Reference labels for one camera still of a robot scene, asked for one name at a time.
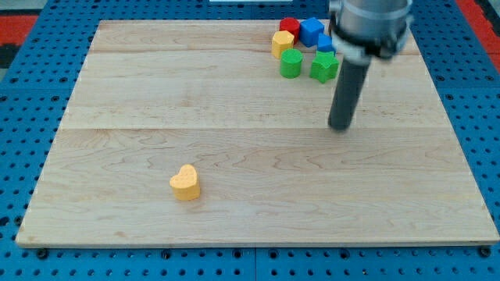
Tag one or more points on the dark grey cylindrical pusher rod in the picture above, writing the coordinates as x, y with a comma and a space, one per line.
346, 97

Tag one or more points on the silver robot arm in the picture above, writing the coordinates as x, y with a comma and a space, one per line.
361, 30

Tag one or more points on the yellow heart block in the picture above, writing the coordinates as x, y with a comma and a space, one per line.
185, 185

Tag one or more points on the green star block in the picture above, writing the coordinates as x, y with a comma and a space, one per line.
324, 67

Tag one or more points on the small blue block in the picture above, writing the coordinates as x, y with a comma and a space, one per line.
325, 44

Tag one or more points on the blue cube block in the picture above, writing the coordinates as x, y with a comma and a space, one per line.
310, 30

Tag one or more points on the green cylinder block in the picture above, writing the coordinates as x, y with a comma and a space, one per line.
291, 63

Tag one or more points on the yellow hexagon block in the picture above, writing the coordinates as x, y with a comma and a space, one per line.
281, 41

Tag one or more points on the red cylinder block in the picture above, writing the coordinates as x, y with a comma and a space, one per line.
292, 25

